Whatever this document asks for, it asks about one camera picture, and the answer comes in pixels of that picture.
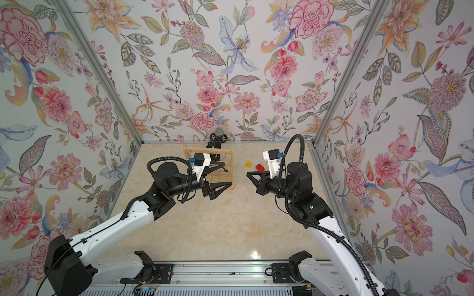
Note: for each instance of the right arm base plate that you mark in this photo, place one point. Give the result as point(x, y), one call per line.
point(281, 274)

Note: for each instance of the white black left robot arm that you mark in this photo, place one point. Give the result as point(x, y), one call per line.
point(73, 265)

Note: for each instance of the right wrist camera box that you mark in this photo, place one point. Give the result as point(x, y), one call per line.
point(273, 158)

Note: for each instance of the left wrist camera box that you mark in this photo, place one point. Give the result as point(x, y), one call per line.
point(200, 163)

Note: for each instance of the wooden jewelry display stand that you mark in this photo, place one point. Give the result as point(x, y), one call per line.
point(221, 155)

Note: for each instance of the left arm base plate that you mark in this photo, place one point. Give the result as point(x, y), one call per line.
point(159, 273)

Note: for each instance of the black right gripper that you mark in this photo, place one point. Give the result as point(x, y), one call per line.
point(265, 186)

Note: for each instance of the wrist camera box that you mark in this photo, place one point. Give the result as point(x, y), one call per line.
point(273, 158)
point(200, 163)

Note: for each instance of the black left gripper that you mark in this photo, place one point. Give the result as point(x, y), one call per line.
point(207, 190)

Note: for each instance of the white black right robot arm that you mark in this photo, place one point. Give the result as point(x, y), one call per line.
point(288, 178)

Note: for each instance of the red toy brick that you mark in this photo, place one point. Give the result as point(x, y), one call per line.
point(260, 167)

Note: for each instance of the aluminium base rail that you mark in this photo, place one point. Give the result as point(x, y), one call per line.
point(212, 278)

